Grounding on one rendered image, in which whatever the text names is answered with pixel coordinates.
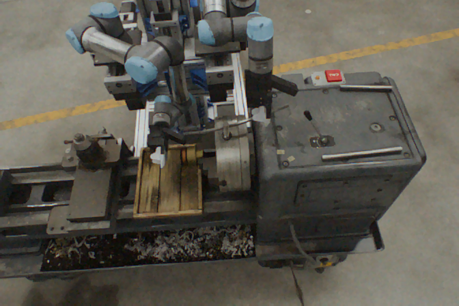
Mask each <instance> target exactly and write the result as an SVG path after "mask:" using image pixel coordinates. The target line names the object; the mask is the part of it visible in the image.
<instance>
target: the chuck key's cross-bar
mask: <svg viewBox="0 0 459 306"><path fill-rule="evenodd" d="M286 107H289V104H285V105H282V106H280V107H277V108H274V109H271V113H273V112H276V111H278V110H281V109H284V108H286ZM252 120H253V118H252V117H250V118H248V119H245V120H243V121H240V122H237V123H234V124H229V128H231V127H234V126H239V125H241V124H244V123H247V122H250V121H252ZM222 129H224V127H223V126H220V127H216V128H211V129H208V130H203V131H199V134H200V135H202V134H205V133H211V132H214V131H217V130H222Z"/></svg>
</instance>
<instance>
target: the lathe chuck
mask: <svg viewBox="0 0 459 306"><path fill-rule="evenodd" d="M218 117H222V118H221V119H219V120H218V119H215V120H214V127H215V128H216V127H220V126H223V123H224V122H228V123H229V124H234V123H237V115H226V116H216V117H215V118H218ZM229 132H230V134H231V137H230V138H229V139H224V138H223V129H222V130H217V131H215V146H216V157H217V173H218V179H219V182H220V181H222V180H225V181H227V186H219V188H220V192H226V191H242V174H241V164H240V146H239V137H238V126H234V127H231V128H229Z"/></svg>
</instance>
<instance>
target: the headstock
mask: <svg viewBox="0 0 459 306"><path fill-rule="evenodd" d="M344 78H345V81H346V83H345V84H336V85H318V86H313V83H312V79H311V76H308V77H307V78H305V80H304V82H305V85H299V84H297V83H295V84H297V86H298V93H297V94H296V95H295V96H291V95H289V94H286V93H284V92H281V91H279V90H277V89H274V88H272V90H271V92H272V104H271V109H274V108H277V107H280V106H282V105H285V104H289V107H286V108H284V109H281V110H278V111H276V112H273V113H271V117H270V123H269V124H268V126H265V122H259V121H254V120H252V121H251V127H252V129H253V132H254V135H255V148H256V157H257V172H256V176H255V186H256V193H257V200H258V212H259V214H260V216H261V217H262V218H264V219H278V218H280V217H282V216H283V215H284V214H287V213H296V212H315V211H325V210H343V209H353V208H372V207H382V206H391V205H392V204H393V203H394V201H395V200H396V199H397V198H398V197H399V196H400V194H401V193H402V191H403V190H404V189H405V188H406V187H407V186H408V184H409V183H410V182H411V180H412V179H413V178H414V177H415V176H416V175H417V173H418V172H419V171H420V170H421V168H422V167H423V166H424V165H425V163H426V159H427V156H426V152H425V150H424V148H423V146H422V144H421V141H420V139H419V136H418V134H417V131H416V130H415V127H414V125H413V122H412V120H411V118H410V115H409V114H408V111H407V109H406V106H405V104H404V102H403V100H402V97H401V95H400V93H399V90H398V88H397V86H396V84H395V81H394V80H393V79H392V78H390V77H388V76H384V77H383V78H382V77H381V75H380V73H379V72H376V71H371V72H353V73H344ZM339 85H392V90H391V91H363V90H339ZM306 110H308V111H309V112H310V113H311V116H312V120H313V121H314V123H315V124H316V126H317V127H318V129H319V131H320V132H321V134H322V136H323V137H324V138H327V139H329V141H330V144H329V145H328V146H323V145H322V144H321V143H320V140H321V138H320V135H319V134H318V133H317V131H316V129H315V128H314V126H313V125H312V123H311V122H310V121H309V120H308V119H307V118H306V117H305V116H304V111H306ZM271 144H275V146H274V147H273V146H272V145H271ZM394 146H401V147H402V151H401V152H396V153H390V154H379V155H373V156H362V157H356V158H345V159H339V160H332V161H321V155H325V154H337V153H342V152H354V151H360V150H371V149H377V148H388V147H394ZM277 150H285V152H284V154H277ZM290 156H293V157H294V158H295V159H294V160H293V161H291V162H290V161H289V160H288V157H290Z"/></svg>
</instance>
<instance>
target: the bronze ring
mask: <svg viewBox="0 0 459 306"><path fill-rule="evenodd" d="M199 158H204V150H198V148H197V145H194V146H188V147H187V148H181V149H180V159H181V163H182V165H189V166H196V167H198V159H199Z"/></svg>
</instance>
